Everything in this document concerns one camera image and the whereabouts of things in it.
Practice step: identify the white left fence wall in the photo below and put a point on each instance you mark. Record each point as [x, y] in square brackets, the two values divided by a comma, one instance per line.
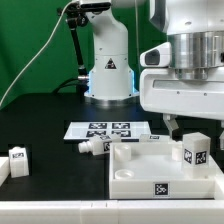
[4, 169]

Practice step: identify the white front fence wall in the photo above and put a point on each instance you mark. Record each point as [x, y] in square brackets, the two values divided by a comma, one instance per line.
[113, 212]

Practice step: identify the white marker sheet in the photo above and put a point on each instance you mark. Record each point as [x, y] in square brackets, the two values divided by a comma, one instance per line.
[127, 130]

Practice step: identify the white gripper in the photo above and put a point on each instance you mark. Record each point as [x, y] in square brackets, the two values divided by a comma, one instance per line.
[162, 92]

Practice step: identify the white square table top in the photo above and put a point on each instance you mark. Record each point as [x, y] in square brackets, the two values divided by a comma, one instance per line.
[139, 170]

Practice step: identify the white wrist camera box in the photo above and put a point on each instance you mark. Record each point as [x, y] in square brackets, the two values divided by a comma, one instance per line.
[159, 56]

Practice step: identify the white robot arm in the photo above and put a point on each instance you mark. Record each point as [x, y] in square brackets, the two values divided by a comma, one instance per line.
[183, 75]

